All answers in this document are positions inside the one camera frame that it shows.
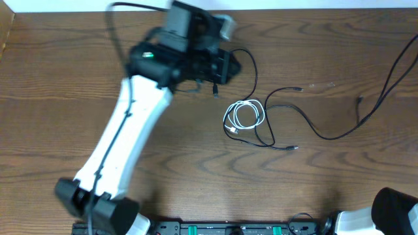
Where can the clear tape piece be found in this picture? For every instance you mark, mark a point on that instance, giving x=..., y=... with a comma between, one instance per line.
x=322, y=85

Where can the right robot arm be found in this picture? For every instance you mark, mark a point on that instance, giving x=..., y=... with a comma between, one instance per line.
x=391, y=213

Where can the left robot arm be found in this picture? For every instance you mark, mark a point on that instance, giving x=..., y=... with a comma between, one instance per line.
x=186, y=47

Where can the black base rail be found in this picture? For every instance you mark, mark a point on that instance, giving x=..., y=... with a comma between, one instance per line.
x=178, y=228

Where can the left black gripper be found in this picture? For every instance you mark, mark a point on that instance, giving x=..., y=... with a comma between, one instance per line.
x=223, y=67

